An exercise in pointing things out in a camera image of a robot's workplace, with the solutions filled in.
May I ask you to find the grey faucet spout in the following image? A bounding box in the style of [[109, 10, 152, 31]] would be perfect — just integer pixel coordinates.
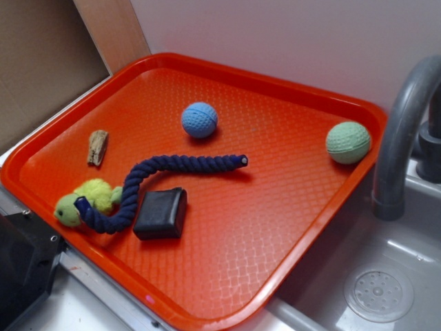
[[371, 55, 440, 221]]

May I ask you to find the brown cardboard panel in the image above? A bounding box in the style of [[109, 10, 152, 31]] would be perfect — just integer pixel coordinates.
[[1, 1, 150, 153]]

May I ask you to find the green plush toy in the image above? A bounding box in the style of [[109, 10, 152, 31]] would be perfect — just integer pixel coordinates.
[[54, 179, 123, 228]]

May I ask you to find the grey plastic sink basin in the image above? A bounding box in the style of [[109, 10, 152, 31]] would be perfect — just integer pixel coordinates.
[[265, 161, 440, 330]]

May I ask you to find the green dimpled ball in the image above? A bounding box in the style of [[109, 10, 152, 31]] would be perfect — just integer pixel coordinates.
[[325, 121, 371, 165]]

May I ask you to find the navy blue twisted rope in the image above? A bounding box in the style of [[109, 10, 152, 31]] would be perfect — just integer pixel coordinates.
[[73, 154, 249, 236]]

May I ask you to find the black rectangular block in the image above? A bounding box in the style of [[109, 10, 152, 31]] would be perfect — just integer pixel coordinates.
[[133, 188, 187, 241]]

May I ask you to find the orange plastic tray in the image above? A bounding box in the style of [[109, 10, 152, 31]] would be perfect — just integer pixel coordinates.
[[1, 53, 387, 330]]

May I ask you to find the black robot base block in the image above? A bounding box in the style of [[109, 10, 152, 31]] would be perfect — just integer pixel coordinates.
[[1, 212, 64, 330]]

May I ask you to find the small wood piece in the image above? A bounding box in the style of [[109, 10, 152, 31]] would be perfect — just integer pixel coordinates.
[[87, 130, 109, 166]]

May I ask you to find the blue dimpled ball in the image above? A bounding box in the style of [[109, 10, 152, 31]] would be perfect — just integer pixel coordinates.
[[181, 102, 218, 139]]

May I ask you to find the sink drain strainer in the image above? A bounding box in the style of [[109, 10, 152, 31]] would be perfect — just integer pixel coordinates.
[[344, 263, 414, 323]]

